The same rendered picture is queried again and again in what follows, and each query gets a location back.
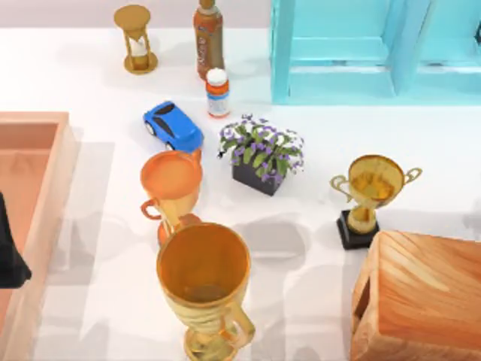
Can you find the shallow salmon-coloured box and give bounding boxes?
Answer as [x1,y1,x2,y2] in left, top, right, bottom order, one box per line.
[0,111,78,361]

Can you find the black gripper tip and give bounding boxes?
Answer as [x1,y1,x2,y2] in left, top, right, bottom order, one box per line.
[0,192,32,290]

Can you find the blue toy car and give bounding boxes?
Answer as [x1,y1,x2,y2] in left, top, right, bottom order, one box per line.
[142,100,205,153]

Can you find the light blue rack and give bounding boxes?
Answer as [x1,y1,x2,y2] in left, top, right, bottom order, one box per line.
[269,0,481,106]

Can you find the golden trophy on black base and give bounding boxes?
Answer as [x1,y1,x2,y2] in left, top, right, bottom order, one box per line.
[329,154,423,250]

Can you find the brown bottle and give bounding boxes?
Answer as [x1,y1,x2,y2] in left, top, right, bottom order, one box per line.
[192,0,225,81]

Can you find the wooden box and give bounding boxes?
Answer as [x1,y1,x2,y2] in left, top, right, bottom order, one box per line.
[349,230,481,361]

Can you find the large golden trophy cup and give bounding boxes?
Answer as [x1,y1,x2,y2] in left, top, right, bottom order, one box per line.
[156,222,256,361]

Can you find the purple flowers in black pot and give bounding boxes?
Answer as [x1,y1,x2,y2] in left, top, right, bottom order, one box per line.
[216,114,305,197]

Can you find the orange pill bottle white cap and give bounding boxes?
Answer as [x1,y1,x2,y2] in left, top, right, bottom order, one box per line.
[205,68,231,120]

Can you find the golden hourglass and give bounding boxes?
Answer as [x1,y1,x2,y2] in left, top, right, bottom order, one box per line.
[113,5,159,75]

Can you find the orange trophy cup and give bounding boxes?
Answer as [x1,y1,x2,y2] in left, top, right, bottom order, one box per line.
[140,149,206,247]

